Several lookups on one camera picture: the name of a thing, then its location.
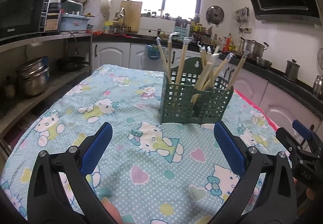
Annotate wooden cutting board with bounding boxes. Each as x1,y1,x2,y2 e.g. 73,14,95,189
120,1,142,32

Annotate hanging pot lid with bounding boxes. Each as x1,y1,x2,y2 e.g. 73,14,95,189
206,6,224,25

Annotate steel stock pot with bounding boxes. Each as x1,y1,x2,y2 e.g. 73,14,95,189
240,37,269,58

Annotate blue knife block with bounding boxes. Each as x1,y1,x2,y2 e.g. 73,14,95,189
174,26,189,41

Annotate hello kitty tablecloth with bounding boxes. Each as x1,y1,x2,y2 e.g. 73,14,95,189
0,63,294,224

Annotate black microwave oven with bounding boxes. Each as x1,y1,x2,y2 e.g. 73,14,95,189
1,0,49,41

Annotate chopsticks front pair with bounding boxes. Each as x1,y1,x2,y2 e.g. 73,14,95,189
175,37,193,84

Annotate green plastic utensil basket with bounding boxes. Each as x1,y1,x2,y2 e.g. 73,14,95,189
160,57,233,125

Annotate blue hanging basket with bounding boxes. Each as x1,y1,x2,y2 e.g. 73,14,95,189
145,45,160,61

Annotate blue dish rack tub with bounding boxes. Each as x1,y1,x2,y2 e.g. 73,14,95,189
60,14,90,32

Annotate steel pots on shelf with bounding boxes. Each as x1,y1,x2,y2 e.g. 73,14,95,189
15,56,50,97

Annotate chopsticks top pair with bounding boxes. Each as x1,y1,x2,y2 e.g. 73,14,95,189
226,50,250,90

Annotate small steel kettle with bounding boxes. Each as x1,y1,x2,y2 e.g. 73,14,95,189
285,59,300,82

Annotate person right hand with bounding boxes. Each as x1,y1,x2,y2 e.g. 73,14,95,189
294,178,322,207

